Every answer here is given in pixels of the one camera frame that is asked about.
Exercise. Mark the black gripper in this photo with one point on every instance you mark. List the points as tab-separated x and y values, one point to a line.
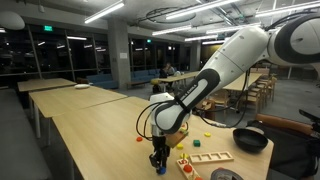
160	143

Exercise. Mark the blue round block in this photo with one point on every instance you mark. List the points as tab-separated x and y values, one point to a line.
161	171

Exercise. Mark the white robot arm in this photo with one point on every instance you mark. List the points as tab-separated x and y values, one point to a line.
240	53

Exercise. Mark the yellow cube block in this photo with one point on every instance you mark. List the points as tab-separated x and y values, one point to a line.
180	146

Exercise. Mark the yellow round block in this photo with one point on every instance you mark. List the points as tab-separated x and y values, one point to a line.
184	156
207	134

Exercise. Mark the red round block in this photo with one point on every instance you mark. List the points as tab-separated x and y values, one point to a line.
139	139
199	178
187	168

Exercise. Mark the green cube block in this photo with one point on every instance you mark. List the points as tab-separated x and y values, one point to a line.
196	143

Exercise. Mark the wooden peg board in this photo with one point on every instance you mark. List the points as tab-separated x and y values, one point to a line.
182	162

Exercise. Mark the wooden four-slot tray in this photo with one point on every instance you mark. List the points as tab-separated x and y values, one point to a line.
213	161

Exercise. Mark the black tape roll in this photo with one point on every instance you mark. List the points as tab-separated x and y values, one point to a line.
216	173

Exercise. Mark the wooden chair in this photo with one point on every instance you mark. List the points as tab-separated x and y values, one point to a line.
290	156
218	98
271	87
255	96

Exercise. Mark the wooden background table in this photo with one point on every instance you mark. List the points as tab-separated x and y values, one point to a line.
238	85
43	84
180	77

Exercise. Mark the blue sofa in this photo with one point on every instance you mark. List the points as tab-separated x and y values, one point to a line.
100	80
143	75

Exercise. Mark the seated person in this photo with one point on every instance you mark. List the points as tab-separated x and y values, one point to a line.
163	71
171	69

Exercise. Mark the black bowl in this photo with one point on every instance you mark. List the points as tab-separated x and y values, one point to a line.
250	141

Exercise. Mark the white plate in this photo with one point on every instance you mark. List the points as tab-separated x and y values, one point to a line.
82	86

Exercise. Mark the white paper notice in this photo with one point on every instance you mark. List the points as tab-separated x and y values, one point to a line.
123	55

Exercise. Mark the brown padded bar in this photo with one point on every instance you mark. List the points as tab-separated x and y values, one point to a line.
283	123

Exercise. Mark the ceiling strip light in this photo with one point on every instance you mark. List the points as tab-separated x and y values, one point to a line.
196	6
171	30
233	28
104	11
288	8

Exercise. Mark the green exit sign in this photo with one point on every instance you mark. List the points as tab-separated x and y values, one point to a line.
48	28

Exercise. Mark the white pendant lamp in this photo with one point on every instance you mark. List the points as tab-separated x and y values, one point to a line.
10	20

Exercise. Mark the brown wrist camera box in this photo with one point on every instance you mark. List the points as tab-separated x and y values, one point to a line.
175	138

